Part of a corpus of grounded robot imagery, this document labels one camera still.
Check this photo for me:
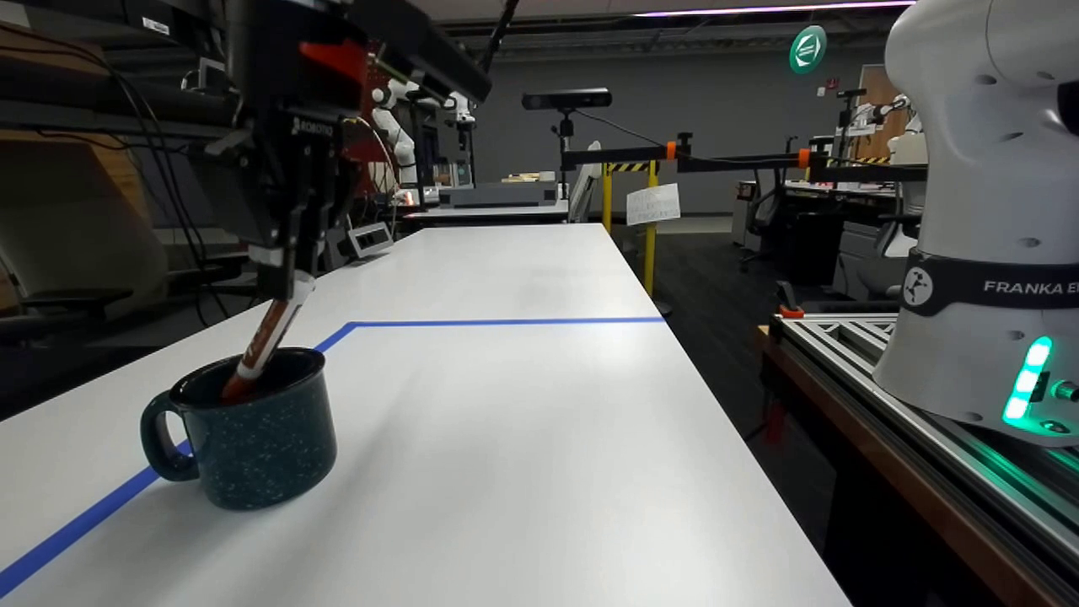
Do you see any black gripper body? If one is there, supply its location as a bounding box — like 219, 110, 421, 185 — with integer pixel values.
260, 105, 350, 245

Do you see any red and white marker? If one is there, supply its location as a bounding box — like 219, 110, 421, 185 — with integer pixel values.
219, 272, 314, 406

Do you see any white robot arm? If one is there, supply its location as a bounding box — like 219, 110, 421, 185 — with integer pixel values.
875, 0, 1079, 450

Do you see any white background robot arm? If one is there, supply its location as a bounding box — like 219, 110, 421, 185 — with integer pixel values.
256, 88, 418, 301

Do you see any dark teal speckled mug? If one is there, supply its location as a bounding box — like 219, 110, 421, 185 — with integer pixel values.
137, 347, 337, 510

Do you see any blue tape line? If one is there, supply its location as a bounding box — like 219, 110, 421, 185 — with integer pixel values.
0, 315, 668, 600

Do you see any white paper sign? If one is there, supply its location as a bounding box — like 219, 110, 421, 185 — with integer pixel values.
628, 182, 680, 227

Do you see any green round sign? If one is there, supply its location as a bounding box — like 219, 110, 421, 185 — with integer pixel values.
786, 22, 828, 75

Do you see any black stereo camera bar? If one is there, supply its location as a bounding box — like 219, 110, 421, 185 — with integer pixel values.
523, 88, 614, 110

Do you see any yellow black safety post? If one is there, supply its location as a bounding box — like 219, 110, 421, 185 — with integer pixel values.
599, 163, 661, 289

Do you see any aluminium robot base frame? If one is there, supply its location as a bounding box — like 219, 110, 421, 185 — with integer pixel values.
755, 315, 1079, 607

